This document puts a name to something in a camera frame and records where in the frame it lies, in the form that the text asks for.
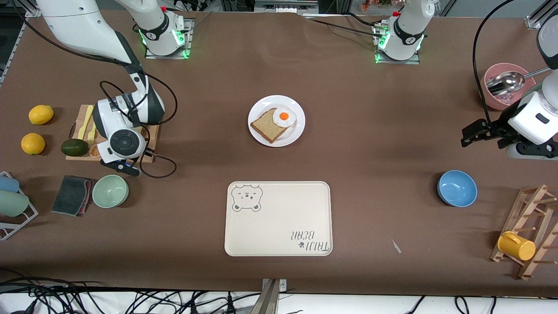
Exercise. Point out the light blue cup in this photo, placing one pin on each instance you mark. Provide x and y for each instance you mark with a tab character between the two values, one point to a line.
8	184

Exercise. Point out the brown toasted bread slice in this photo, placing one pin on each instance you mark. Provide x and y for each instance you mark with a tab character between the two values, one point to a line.
266	127

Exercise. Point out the toy orange slice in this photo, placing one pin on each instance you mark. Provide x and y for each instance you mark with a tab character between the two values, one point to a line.
93	151

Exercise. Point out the orange yellow citrus fruit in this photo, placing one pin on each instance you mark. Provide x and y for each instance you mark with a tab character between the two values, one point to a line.
33	144

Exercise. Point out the yellow plastic knife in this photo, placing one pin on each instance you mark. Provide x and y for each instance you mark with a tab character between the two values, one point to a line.
86	120

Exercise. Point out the pink bowl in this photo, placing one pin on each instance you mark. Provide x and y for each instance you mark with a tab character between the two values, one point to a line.
501	102

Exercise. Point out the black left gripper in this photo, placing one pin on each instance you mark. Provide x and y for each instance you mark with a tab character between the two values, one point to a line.
499	128

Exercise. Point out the yellow plastic fork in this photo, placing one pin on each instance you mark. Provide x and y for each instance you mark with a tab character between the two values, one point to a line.
90	135

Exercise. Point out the green avocado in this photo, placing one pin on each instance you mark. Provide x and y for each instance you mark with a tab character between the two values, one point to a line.
74	147

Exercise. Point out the yellow plastic cup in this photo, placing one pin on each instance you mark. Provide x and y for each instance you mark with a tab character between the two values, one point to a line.
516	246

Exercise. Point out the wooden peg rack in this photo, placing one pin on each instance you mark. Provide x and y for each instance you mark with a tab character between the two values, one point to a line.
523	209

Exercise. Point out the wooden cutting board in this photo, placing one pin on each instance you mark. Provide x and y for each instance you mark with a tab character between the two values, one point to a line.
152	144

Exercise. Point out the metal ladle spoon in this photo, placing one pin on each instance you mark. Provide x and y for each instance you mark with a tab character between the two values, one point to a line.
508	83

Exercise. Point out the toy fried egg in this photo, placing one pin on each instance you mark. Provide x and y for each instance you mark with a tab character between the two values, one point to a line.
284	116

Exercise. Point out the aluminium frame rail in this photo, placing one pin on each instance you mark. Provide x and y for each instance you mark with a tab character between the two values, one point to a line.
534	22
34	11

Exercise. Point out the mint green bowl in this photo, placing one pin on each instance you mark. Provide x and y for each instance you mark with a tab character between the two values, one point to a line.
110	191

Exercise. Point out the dark grey folded cloth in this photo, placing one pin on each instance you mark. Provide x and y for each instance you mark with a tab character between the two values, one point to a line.
69	195

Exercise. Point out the blue bowl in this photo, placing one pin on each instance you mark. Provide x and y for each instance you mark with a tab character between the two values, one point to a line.
457	188

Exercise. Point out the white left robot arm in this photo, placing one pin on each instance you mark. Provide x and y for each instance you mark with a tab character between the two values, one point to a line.
407	30

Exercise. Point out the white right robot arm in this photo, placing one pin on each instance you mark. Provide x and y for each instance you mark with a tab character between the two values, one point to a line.
78	26

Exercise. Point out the yellow lemon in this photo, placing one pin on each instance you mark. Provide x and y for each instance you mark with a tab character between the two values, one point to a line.
41	114

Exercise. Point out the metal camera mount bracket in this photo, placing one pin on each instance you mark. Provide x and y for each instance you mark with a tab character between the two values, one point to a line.
270	298

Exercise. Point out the cream bear print tray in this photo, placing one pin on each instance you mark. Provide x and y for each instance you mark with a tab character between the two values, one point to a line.
279	218

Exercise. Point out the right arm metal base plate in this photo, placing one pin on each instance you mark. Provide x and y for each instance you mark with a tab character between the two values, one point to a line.
150	54

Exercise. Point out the pale green cup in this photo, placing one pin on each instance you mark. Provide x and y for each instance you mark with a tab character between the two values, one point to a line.
12	203

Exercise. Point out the small white paper scrap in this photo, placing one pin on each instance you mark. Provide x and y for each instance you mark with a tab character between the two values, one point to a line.
396	246

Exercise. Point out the white round plate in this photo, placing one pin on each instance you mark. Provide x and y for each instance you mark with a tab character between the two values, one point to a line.
294	133

